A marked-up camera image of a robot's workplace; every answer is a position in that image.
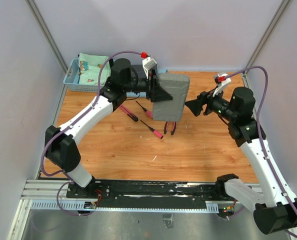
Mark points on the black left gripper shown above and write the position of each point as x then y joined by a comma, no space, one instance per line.
156,93

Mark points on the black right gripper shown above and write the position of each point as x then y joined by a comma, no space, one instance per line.
203,98

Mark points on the grey plastic tool case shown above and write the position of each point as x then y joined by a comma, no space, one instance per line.
178,86

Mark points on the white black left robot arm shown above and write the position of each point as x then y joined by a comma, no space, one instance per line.
61,143

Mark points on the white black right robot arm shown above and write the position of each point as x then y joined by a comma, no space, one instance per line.
275,209

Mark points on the pink screwdriver upper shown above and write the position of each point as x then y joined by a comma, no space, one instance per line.
147,112

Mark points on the pink screwdriver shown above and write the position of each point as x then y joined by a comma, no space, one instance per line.
147,112
154,131

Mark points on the pink black pliers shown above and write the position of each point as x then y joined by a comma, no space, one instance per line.
172,125

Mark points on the light blue folded cloth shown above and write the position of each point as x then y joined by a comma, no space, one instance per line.
142,94

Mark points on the dark grey checked cloth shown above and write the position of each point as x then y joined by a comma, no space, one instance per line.
139,70

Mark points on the pink utility knife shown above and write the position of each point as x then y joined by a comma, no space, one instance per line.
129,113

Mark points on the pink screwdriver lower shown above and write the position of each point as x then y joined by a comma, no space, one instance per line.
154,131

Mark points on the mint patterned cloth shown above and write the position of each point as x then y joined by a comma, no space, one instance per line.
90,66

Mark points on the blue plastic basket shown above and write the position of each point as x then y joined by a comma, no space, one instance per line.
72,79

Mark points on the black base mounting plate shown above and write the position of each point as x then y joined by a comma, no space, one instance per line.
149,195

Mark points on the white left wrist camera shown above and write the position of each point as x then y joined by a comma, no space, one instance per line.
147,64

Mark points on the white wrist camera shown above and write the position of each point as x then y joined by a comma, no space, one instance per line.
222,81
147,64

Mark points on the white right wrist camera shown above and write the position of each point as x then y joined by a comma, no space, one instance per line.
222,81

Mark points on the blue slotted cable duct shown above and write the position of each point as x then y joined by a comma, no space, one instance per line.
79,205

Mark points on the aluminium frame rail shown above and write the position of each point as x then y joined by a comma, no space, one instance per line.
42,189

